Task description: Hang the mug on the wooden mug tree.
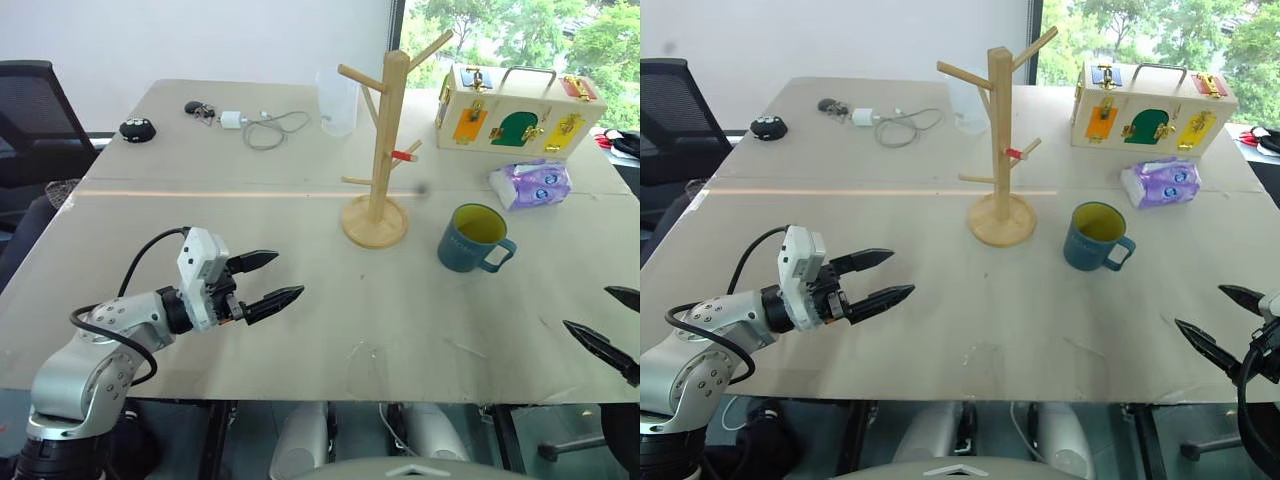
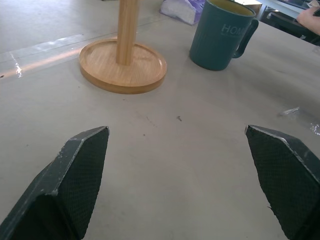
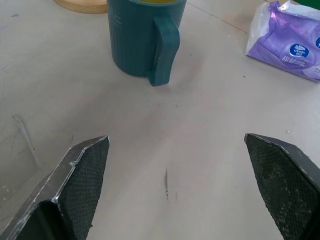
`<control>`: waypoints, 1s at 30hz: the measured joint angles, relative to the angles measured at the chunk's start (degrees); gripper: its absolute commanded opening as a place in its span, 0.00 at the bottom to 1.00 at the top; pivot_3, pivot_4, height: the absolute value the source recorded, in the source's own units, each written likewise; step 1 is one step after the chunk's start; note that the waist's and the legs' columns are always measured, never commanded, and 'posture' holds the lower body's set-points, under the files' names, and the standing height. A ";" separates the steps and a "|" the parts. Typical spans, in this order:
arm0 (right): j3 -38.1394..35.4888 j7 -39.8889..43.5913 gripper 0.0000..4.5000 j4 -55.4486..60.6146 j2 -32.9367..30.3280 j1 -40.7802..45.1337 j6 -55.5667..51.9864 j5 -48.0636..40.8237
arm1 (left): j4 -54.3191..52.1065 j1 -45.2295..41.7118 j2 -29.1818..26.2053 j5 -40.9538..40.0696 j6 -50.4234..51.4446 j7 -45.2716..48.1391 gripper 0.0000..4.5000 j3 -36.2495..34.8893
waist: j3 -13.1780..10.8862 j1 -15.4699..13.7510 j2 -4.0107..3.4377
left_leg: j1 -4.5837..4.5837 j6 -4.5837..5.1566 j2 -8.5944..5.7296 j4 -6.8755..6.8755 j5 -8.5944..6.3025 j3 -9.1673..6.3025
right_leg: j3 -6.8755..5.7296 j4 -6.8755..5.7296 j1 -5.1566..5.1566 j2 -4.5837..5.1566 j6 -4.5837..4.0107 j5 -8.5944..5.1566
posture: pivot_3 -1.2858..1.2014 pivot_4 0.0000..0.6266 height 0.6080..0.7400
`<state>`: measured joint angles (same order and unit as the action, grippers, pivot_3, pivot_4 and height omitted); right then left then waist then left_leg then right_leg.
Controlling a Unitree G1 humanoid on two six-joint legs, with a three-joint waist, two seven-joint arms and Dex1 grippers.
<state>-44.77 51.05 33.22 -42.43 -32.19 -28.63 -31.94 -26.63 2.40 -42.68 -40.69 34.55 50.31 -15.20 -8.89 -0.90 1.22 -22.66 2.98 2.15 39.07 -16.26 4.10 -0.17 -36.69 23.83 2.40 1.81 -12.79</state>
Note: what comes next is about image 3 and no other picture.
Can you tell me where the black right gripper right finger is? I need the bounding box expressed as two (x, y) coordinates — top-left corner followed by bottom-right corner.
(244, 133), (320, 240)

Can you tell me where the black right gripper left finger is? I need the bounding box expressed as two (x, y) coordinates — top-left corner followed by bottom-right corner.
(0, 135), (111, 240)

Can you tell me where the teal plastic mug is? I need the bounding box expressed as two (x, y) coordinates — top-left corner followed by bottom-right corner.
(106, 0), (187, 88)

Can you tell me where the round wooden board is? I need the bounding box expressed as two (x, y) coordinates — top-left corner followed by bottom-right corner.
(52, 0), (109, 15)

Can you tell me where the purple tissue pack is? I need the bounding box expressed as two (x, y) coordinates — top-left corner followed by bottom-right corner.
(244, 0), (320, 83)

